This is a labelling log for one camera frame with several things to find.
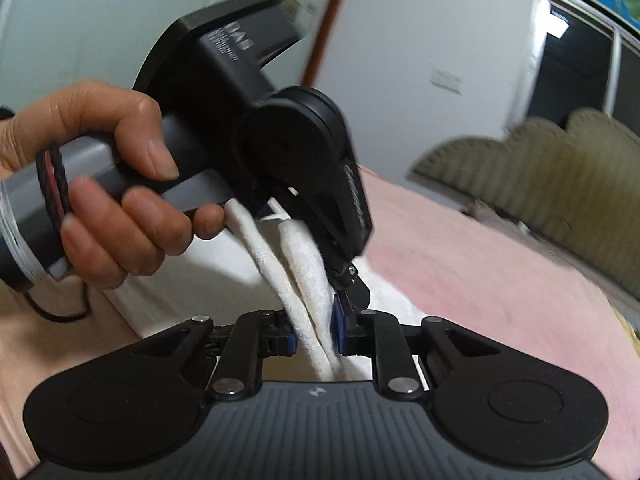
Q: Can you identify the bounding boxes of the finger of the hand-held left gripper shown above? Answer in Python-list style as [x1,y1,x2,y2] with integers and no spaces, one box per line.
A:
[320,230,372,321]

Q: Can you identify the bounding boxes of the white pants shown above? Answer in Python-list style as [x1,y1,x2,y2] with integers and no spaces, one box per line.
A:
[107,199,416,381]

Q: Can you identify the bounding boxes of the dark window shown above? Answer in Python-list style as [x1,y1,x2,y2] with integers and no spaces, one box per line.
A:
[527,0,640,131]

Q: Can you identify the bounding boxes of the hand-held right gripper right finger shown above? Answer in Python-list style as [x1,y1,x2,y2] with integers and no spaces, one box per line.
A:
[334,310,501,402]

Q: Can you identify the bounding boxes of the olive padded headboard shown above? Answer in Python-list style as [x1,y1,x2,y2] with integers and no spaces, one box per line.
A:
[407,107,640,306]

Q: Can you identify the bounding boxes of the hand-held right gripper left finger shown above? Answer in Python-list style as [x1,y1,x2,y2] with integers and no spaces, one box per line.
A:
[132,310,297,402]

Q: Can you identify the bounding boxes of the patterned pillow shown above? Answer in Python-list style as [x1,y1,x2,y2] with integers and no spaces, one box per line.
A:
[465,200,531,233]

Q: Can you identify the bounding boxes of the brown wooden door frame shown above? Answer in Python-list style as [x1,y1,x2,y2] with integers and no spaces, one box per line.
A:
[302,0,358,86]

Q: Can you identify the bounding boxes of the pale wardrobe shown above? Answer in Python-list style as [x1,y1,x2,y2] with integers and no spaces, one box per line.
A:
[0,0,346,111]

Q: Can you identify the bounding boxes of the pink blanket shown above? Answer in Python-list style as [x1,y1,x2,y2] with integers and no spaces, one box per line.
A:
[0,160,640,480]

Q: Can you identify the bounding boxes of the black red wrist strap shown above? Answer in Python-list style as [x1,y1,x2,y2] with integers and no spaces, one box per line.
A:
[20,142,93,323]

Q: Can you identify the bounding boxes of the person's left hand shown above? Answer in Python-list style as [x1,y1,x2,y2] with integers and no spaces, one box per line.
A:
[0,80,226,291]

